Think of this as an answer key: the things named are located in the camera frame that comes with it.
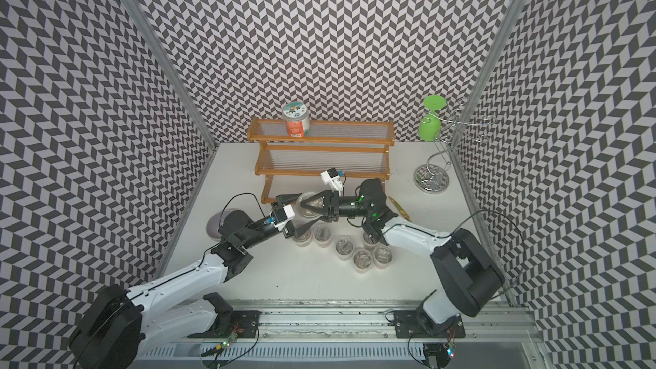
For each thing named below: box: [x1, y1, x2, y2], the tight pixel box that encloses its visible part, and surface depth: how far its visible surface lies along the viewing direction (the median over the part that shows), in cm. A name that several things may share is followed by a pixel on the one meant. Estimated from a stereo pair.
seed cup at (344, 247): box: [335, 236, 355, 262], surface depth 84 cm
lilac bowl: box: [205, 209, 234, 240], surface depth 89 cm
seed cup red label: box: [313, 223, 334, 248], surface depth 86 cm
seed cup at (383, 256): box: [372, 244, 394, 270], surface depth 83 cm
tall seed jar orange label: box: [281, 101, 311, 139], surface depth 79 cm
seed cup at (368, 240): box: [363, 231, 381, 249], surface depth 86 cm
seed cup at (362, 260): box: [351, 248, 374, 275], surface depth 82 cm
